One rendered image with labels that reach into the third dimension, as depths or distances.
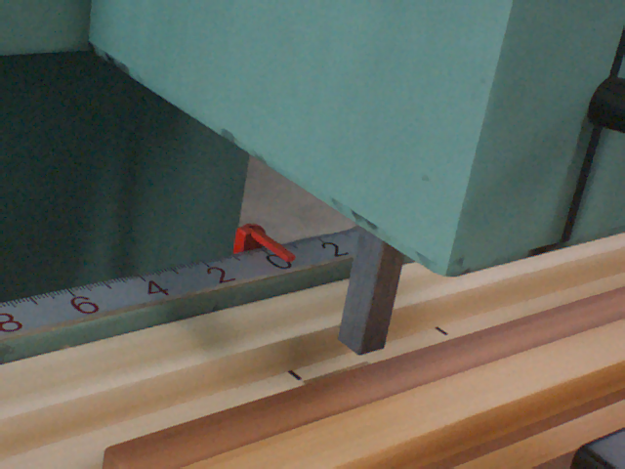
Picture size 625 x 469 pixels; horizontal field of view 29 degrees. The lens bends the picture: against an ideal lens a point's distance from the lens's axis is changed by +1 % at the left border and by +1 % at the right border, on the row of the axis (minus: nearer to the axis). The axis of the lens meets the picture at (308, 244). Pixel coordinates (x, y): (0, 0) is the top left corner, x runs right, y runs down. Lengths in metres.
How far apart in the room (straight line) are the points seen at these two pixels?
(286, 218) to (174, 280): 2.34
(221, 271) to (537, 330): 0.09
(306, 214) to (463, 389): 2.40
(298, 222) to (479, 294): 2.29
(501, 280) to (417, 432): 0.10
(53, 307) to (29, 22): 0.07
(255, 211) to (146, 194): 2.18
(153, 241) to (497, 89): 0.29
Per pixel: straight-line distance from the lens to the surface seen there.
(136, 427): 0.28
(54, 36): 0.32
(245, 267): 0.32
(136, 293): 0.30
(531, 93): 0.23
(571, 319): 0.34
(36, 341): 0.29
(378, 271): 0.29
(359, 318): 0.30
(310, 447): 0.26
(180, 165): 0.49
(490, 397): 0.29
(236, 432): 0.26
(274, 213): 2.66
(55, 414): 0.27
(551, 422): 0.30
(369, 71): 0.24
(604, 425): 0.27
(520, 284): 0.37
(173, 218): 0.50
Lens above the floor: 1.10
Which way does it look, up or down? 26 degrees down
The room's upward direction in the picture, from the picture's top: 10 degrees clockwise
